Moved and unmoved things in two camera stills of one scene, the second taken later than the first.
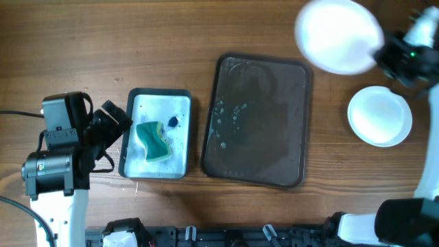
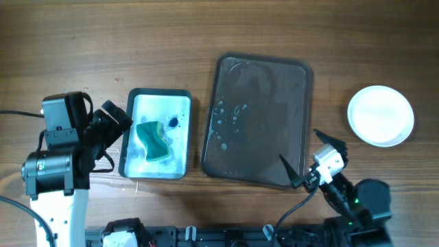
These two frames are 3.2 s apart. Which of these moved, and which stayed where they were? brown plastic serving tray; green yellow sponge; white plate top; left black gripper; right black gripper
Moved: right black gripper; white plate top
Stayed: brown plastic serving tray; green yellow sponge; left black gripper
